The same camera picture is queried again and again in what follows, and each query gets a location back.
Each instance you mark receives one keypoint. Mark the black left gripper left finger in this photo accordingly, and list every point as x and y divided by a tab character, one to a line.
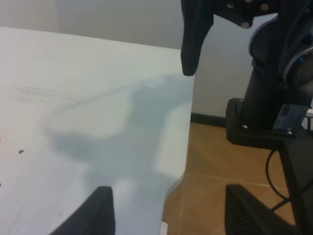
94	217

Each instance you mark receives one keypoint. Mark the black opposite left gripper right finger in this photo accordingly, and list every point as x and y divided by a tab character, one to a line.
198	18

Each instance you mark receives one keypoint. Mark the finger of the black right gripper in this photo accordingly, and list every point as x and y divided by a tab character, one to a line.
246	215

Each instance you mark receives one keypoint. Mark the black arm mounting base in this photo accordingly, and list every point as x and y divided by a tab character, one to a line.
296	154

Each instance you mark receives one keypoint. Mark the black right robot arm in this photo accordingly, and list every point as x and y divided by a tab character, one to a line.
277	100

